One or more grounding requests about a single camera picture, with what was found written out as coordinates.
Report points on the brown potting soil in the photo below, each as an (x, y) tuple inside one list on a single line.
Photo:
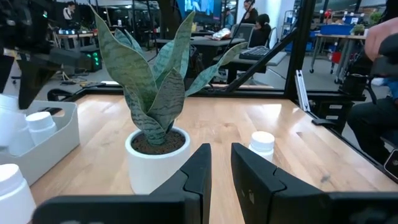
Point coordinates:
[(168, 144)]

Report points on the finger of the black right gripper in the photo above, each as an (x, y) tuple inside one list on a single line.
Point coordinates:
[(5, 68), (37, 74)]

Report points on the silver foil bag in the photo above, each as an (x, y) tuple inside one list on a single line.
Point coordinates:
[(222, 33)]

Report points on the black computer keyboard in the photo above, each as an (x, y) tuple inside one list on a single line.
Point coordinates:
[(253, 53)]

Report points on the wooden table with metal legs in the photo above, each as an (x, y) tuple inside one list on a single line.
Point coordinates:
[(342, 36)]

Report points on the black short cylinder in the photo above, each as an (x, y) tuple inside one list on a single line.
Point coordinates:
[(353, 85)]

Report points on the black metal table frame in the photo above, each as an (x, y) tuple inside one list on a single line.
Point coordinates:
[(301, 46)]

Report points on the wooden workbench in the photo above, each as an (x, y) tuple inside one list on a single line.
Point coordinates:
[(74, 35)]

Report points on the black office chair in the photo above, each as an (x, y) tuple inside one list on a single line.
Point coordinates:
[(385, 67)]

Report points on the white round plant pot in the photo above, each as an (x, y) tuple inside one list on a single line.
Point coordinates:
[(149, 171)]

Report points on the grey office desk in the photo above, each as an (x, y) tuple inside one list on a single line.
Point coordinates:
[(276, 59)]

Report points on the grey office chair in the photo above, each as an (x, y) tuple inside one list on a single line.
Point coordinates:
[(242, 31)]

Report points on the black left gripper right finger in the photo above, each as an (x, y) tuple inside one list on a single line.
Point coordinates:
[(258, 193)]

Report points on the large blue display screen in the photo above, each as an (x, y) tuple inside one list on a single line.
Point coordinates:
[(199, 7)]

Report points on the person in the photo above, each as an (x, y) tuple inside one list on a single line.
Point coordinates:
[(373, 118), (68, 12), (251, 15), (259, 34), (229, 20)]

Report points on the green snake plant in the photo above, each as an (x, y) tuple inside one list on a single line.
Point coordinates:
[(130, 68)]

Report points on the black office desk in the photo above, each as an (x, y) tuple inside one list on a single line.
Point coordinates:
[(202, 41)]

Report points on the blue storage bin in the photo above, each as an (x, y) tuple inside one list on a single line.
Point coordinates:
[(335, 29)]

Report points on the black flat device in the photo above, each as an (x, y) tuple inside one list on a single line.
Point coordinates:
[(392, 165)]

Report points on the black computer with green lights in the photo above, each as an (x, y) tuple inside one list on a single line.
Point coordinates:
[(93, 59)]

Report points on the black box with white labels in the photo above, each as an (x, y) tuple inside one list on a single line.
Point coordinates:
[(320, 110)]

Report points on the silver aluminium bracket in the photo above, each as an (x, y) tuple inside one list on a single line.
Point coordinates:
[(302, 93)]

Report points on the white plastic basket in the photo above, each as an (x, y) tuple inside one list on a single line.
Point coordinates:
[(46, 155)]

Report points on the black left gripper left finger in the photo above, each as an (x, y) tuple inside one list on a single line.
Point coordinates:
[(199, 180)]

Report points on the white pill bottle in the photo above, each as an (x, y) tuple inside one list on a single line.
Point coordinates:
[(12, 130), (262, 141), (14, 196), (40, 124)]

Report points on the small potted plant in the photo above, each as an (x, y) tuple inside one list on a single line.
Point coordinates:
[(359, 29)]

